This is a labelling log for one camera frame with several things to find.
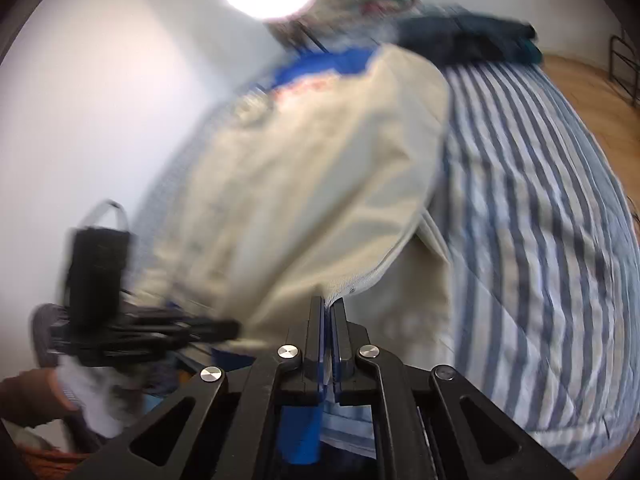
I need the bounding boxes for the dark blue folded clothes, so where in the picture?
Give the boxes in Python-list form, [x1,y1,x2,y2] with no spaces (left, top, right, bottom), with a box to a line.
[395,10,543,67]

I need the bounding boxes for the black metal clothes rack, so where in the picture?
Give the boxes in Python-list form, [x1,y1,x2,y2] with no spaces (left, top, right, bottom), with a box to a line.
[609,30,640,106]

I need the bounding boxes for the black tripod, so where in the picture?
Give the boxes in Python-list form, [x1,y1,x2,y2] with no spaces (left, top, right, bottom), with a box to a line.
[282,19,332,57]

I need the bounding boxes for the person's left forearm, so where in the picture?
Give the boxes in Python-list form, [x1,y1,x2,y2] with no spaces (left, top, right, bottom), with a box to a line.
[0,369,76,431]

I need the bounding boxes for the person's left hand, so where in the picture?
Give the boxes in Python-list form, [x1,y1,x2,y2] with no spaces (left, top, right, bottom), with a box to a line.
[55,355,146,438]

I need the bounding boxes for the blue white striped blanket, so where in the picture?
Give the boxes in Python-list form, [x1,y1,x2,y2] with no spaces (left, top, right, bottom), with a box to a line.
[135,62,633,471]

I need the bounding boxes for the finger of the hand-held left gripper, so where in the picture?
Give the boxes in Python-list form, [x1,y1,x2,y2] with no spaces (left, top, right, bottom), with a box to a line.
[120,310,241,341]
[100,338,201,366]

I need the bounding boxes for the beige and blue jacket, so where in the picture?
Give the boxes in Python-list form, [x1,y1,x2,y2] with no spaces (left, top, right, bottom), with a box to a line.
[132,42,453,466]

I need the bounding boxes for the orange knitted cloth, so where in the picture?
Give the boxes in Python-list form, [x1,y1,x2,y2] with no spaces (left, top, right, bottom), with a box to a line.
[20,447,81,480]

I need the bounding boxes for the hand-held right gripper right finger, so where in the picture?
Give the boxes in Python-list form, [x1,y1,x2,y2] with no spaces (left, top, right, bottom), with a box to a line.
[331,297,579,480]

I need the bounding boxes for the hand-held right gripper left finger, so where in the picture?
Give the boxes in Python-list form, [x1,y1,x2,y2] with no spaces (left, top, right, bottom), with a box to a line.
[64,295,332,480]

